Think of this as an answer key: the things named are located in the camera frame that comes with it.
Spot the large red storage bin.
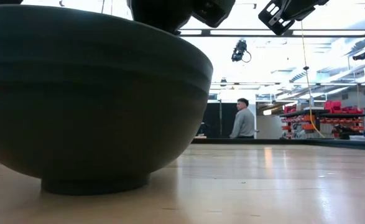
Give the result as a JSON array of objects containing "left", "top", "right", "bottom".
[{"left": 324, "top": 100, "right": 343, "bottom": 114}]

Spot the person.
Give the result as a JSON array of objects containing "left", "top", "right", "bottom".
[{"left": 229, "top": 97, "right": 258, "bottom": 139}]

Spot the yellow hanging cable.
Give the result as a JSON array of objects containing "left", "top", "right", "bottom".
[{"left": 300, "top": 20, "right": 326, "bottom": 139}]

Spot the shelf rack with red bins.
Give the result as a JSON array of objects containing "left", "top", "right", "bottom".
[{"left": 279, "top": 100, "right": 365, "bottom": 140}]

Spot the black partition panel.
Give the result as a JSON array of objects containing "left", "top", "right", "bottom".
[{"left": 201, "top": 102, "right": 239, "bottom": 139}]

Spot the black overhead camera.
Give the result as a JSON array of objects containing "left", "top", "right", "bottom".
[{"left": 231, "top": 39, "right": 252, "bottom": 63}]

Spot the grey-blue plastic bowl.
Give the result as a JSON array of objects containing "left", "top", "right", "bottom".
[{"left": 0, "top": 4, "right": 214, "bottom": 196}]

